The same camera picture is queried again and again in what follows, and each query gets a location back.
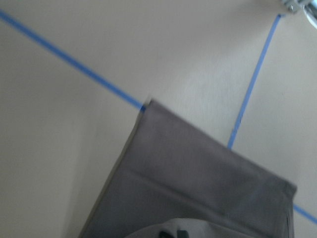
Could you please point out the dark brown t-shirt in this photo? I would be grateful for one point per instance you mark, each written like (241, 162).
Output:
(173, 180)

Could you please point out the aluminium frame post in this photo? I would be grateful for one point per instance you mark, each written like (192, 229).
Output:
(296, 5)

